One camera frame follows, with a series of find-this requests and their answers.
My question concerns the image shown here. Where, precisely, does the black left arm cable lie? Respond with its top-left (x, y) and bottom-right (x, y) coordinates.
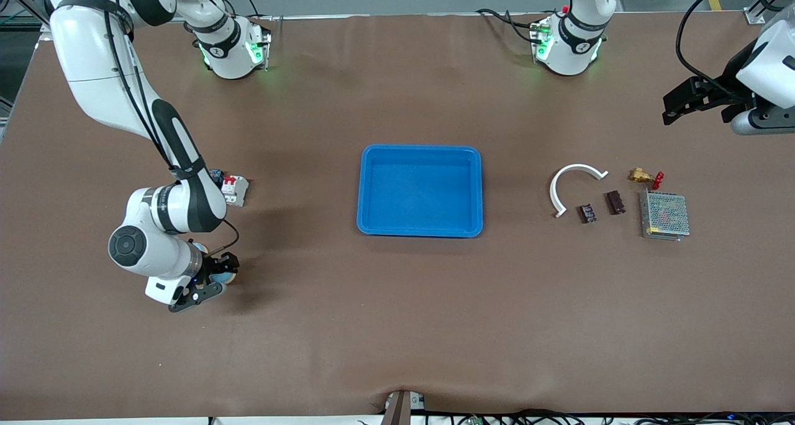
top-left (676, 0), bottom-right (763, 98)

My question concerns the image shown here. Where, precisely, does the black floor cable bundle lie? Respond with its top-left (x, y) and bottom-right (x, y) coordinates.
top-left (429, 408), bottom-right (795, 425)

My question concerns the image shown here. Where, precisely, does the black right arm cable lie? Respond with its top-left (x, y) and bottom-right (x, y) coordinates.
top-left (102, 0), bottom-right (241, 259)

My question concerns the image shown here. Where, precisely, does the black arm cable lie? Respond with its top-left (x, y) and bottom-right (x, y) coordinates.
top-left (676, 0), bottom-right (763, 98)
top-left (102, 0), bottom-right (241, 259)

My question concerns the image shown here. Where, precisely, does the brown table mat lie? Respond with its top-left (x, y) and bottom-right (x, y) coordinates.
top-left (0, 12), bottom-right (795, 421)

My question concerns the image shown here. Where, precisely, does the white curved plastic clamp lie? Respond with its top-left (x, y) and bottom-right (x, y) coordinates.
top-left (549, 163), bottom-right (609, 219)

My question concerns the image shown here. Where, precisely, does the white red circuit breaker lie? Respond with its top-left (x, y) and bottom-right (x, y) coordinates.
top-left (222, 175), bottom-right (250, 208)

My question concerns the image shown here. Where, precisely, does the brass valve red handle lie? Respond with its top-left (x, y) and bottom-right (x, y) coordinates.
top-left (627, 168), bottom-right (665, 190)

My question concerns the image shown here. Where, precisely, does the metal table edge bracket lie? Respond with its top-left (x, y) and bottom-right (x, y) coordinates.
top-left (381, 389), bottom-right (427, 425)

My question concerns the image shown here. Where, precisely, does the aluminium frame with corner bracket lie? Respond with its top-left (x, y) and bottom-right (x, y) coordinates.
top-left (744, 0), bottom-right (795, 25)
top-left (0, 0), bottom-right (57, 42)

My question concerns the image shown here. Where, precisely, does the blue plastic tray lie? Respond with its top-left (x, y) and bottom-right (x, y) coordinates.
top-left (356, 144), bottom-right (484, 238)

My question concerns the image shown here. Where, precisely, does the black base cable bundle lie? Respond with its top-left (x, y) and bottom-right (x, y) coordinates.
top-left (476, 7), bottom-right (542, 44)

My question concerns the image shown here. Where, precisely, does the metal mesh power supply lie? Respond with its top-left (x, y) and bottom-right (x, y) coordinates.
top-left (639, 189), bottom-right (691, 242)

